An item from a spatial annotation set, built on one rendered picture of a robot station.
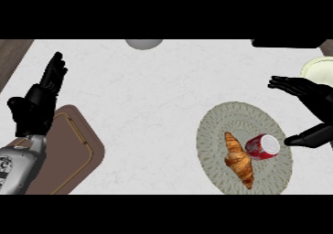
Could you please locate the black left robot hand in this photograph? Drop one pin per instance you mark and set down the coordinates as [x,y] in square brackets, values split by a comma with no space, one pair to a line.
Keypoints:
[36,105]

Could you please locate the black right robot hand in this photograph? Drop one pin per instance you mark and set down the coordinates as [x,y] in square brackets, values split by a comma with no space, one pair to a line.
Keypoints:
[320,99]

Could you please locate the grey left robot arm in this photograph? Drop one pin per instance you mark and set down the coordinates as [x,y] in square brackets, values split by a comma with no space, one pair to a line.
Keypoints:
[14,166]

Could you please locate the pale yellow bowl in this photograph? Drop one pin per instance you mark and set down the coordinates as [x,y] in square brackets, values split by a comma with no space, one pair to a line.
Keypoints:
[320,70]

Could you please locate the grey woven round placemat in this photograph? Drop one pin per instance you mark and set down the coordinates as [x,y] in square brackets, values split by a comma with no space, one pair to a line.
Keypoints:
[259,119]

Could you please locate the golden brown croissant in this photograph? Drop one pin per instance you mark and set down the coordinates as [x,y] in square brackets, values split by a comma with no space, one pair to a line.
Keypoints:
[238,160]

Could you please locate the brown cutting board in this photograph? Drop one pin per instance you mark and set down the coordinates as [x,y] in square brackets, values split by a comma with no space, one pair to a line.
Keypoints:
[67,149]

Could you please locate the black appliance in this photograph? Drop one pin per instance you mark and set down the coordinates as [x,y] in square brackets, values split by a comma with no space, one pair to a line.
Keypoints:
[289,43]

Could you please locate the red can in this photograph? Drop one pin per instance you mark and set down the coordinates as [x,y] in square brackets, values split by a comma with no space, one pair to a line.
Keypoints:
[262,146]

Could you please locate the grey round object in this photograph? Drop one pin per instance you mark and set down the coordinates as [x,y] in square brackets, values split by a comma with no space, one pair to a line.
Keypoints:
[144,43]

